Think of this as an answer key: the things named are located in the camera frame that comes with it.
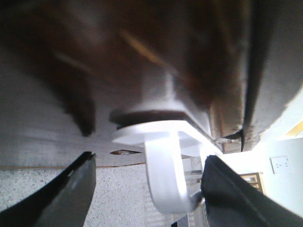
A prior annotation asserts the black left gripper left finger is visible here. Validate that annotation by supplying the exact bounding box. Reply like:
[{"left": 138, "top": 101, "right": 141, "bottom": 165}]
[{"left": 0, "top": 152, "right": 96, "bottom": 227}]

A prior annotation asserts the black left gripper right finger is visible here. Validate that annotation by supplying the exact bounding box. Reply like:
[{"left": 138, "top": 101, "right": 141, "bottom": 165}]
[{"left": 201, "top": 155, "right": 303, "bottom": 227}]

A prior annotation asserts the white drawer pull handle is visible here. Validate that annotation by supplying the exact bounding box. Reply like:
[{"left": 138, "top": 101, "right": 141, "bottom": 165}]
[{"left": 109, "top": 110, "right": 222, "bottom": 214}]

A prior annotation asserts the dark wooden drawer cabinet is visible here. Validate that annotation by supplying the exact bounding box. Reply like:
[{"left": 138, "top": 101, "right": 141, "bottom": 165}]
[{"left": 212, "top": 0, "right": 303, "bottom": 154}]

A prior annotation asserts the white wall socket plate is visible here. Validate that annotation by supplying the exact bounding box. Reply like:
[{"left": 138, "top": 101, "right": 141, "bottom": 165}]
[{"left": 270, "top": 156, "right": 291, "bottom": 175}]

